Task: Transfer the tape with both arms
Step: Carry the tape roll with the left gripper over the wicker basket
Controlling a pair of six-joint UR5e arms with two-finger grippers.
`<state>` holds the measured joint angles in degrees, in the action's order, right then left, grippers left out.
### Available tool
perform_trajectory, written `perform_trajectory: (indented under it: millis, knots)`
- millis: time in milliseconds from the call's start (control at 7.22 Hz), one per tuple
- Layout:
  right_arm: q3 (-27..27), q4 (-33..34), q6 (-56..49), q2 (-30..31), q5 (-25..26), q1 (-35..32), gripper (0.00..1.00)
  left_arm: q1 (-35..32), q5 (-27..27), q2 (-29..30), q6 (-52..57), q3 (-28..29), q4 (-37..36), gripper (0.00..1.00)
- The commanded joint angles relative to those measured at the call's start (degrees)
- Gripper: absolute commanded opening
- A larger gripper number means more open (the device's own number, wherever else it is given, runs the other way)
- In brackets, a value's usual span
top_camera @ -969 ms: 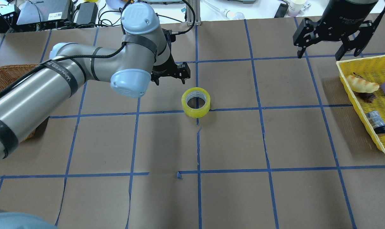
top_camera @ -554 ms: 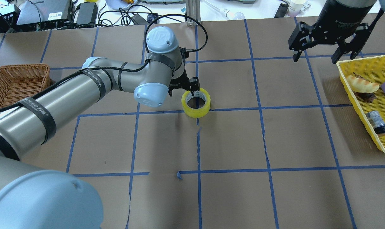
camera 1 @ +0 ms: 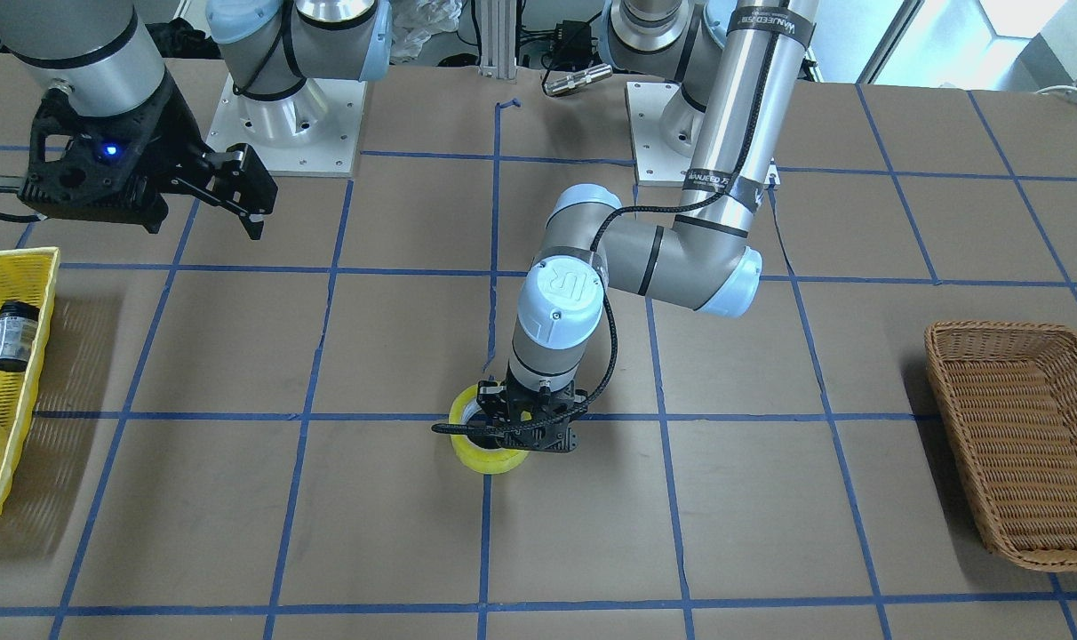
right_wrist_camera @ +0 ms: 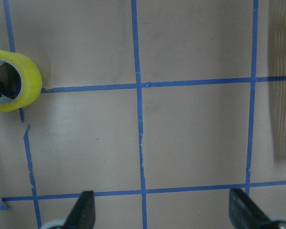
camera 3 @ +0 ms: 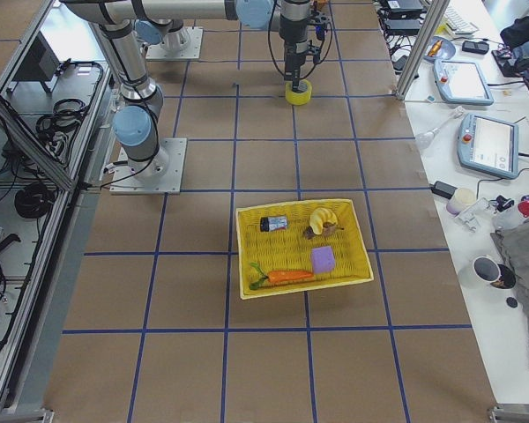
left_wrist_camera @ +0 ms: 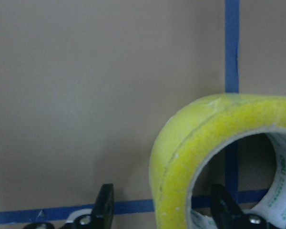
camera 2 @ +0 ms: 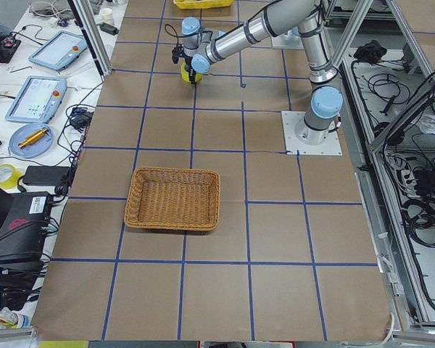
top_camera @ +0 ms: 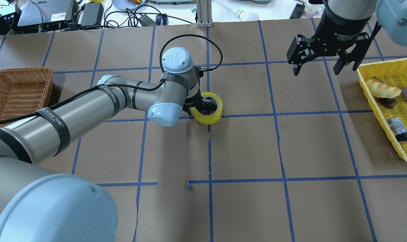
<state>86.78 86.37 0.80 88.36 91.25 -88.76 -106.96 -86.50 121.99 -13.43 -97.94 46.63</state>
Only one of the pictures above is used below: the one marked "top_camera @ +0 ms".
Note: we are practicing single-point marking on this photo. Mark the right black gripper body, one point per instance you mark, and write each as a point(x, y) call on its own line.
point(337, 34)

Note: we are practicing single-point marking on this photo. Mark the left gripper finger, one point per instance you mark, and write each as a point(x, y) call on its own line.
point(208, 106)
point(196, 106)

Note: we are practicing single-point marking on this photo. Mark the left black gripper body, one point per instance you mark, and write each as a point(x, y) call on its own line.
point(192, 102)

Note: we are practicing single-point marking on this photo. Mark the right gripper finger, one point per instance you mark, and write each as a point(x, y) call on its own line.
point(356, 56)
point(300, 52)

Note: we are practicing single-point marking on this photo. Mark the yellow tape roll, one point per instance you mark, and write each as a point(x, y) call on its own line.
point(213, 118)

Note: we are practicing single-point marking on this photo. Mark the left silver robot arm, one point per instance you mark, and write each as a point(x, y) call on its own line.
point(40, 205)

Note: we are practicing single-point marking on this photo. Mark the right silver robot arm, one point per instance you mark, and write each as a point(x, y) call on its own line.
point(390, 15)

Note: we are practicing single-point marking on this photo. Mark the toy bread loaf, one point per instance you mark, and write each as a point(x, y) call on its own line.
point(382, 90)

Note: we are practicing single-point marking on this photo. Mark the brown dried object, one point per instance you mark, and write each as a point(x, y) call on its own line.
point(389, 103)

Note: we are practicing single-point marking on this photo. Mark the small dark labelled bottle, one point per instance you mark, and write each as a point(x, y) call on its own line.
point(398, 129)

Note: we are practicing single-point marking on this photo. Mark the black power adapter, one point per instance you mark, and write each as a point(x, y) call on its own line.
point(91, 14)

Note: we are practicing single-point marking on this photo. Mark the brown wicker basket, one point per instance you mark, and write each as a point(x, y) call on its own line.
point(24, 90)

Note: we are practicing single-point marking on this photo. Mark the grey electronics box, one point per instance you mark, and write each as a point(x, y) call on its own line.
point(48, 13)

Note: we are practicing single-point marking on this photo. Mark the aluminium frame post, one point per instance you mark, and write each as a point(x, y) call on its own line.
point(204, 13)

